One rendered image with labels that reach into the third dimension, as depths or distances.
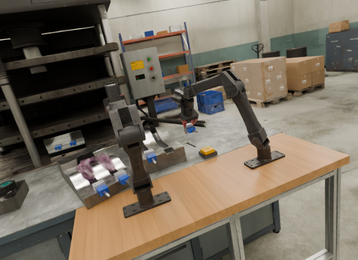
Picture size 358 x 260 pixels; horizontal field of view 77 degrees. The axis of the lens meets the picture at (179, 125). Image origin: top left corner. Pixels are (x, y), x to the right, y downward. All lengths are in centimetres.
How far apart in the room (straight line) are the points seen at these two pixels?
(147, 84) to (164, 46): 604
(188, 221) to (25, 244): 78
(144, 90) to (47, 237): 128
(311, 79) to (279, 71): 100
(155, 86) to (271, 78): 340
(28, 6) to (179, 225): 159
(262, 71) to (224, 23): 417
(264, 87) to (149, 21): 456
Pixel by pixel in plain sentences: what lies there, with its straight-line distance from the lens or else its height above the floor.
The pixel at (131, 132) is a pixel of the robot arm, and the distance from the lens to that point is 73.
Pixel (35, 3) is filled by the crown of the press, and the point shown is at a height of 185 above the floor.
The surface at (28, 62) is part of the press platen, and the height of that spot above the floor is 152.
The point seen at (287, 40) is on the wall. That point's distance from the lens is 1008.
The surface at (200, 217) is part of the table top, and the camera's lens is 89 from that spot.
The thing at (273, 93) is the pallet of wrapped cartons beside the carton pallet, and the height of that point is 25.
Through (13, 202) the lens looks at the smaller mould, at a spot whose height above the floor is 85.
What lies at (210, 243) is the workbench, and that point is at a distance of 165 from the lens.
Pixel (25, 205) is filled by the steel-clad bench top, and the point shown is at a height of 80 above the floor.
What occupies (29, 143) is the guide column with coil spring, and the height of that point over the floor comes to 97.
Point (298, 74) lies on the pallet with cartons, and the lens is 562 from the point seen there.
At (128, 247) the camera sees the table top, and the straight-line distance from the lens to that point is 87.
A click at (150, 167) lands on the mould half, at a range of 122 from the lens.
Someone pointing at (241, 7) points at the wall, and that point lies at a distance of 914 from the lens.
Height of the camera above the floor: 136
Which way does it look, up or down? 17 degrees down
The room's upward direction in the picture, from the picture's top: 11 degrees counter-clockwise
